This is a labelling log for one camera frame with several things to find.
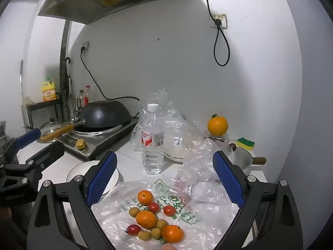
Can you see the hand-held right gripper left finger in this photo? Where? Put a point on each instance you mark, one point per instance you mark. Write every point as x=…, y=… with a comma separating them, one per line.
x=102, y=177

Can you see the steel induction cooker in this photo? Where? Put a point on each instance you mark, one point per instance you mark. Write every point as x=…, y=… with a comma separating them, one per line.
x=104, y=140

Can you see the dark vertical pipe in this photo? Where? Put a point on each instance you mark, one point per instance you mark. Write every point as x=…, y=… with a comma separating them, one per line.
x=63, y=70

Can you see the clear oil bottle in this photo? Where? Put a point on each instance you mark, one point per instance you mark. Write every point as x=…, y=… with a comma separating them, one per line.
x=80, y=100

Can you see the black metal rack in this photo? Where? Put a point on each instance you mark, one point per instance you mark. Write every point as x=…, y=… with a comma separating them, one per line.
x=45, y=103

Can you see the large orange with leaf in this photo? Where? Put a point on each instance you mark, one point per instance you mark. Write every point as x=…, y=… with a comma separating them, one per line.
x=218, y=126

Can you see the white bowl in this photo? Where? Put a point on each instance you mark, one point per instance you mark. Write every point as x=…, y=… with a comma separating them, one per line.
x=179, y=152

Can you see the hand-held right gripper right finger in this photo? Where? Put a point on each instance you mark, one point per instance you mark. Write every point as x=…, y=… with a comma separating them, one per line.
x=229, y=179

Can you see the yellow detergent bottle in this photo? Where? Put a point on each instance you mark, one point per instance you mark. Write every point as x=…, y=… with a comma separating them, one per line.
x=49, y=93

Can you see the brown longan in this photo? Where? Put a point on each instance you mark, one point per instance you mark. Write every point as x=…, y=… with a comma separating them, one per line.
x=156, y=233
x=161, y=223
x=144, y=235
x=134, y=211

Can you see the yellow green sponge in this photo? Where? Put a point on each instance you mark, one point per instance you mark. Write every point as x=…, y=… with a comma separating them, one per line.
x=245, y=142

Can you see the printed clear plastic bag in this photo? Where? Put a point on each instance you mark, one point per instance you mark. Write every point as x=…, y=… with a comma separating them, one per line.
x=208, y=229

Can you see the steel pot lid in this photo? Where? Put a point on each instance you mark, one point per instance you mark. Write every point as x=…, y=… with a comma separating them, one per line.
x=52, y=127

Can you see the white round plate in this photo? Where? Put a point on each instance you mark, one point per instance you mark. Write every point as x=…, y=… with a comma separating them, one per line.
x=80, y=169

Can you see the steel range hood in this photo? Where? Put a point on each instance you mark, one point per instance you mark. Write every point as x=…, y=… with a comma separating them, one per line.
x=78, y=7

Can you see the red cherry tomato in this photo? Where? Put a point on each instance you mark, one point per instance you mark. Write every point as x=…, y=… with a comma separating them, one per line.
x=169, y=210
x=133, y=229
x=153, y=207

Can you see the small mandarin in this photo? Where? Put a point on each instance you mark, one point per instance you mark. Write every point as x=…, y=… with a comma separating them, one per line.
x=145, y=197

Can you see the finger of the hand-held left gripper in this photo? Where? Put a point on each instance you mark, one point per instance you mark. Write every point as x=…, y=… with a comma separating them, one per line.
x=28, y=136
x=49, y=153

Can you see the brass round knob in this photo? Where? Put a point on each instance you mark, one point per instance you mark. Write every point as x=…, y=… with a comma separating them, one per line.
x=80, y=144

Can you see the white wall socket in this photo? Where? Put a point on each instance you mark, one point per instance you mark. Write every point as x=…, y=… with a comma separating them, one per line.
x=223, y=18
x=85, y=45

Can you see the clear plastic water bottle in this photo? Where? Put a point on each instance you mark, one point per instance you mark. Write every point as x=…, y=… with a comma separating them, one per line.
x=152, y=158

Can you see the crumpled clear plastic bag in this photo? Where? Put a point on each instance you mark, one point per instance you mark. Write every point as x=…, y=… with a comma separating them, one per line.
x=200, y=166

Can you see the large mandarin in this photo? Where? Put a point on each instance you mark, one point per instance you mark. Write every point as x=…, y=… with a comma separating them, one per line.
x=172, y=233
x=146, y=219

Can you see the clear bottle with red label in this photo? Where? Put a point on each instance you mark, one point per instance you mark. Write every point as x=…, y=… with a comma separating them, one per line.
x=87, y=99

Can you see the black hook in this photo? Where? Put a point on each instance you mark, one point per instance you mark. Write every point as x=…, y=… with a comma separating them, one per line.
x=67, y=58

